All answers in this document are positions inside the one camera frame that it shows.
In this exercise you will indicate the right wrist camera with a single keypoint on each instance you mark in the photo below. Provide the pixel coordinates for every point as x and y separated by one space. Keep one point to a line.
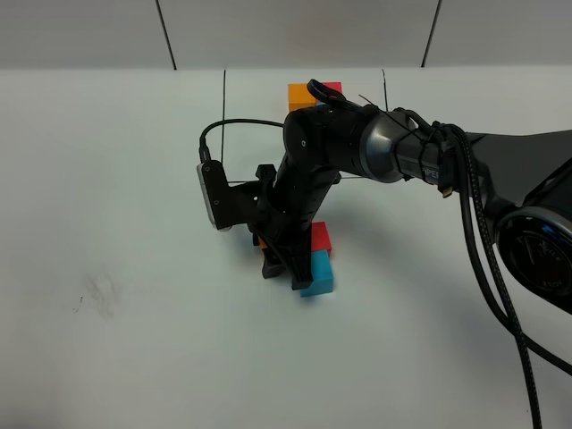
216 193

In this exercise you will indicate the orange template cube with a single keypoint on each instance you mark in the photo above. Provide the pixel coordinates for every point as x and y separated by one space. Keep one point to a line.
299 97

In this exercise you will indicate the blue cube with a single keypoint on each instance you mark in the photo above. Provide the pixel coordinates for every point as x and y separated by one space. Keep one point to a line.
323 279

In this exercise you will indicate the red template cube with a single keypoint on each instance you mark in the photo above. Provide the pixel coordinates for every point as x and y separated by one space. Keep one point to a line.
334 86

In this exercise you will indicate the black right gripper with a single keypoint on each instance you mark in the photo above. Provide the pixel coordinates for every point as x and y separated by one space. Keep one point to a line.
279 206

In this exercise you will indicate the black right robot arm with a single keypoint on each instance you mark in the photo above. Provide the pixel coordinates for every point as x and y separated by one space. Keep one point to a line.
520 186

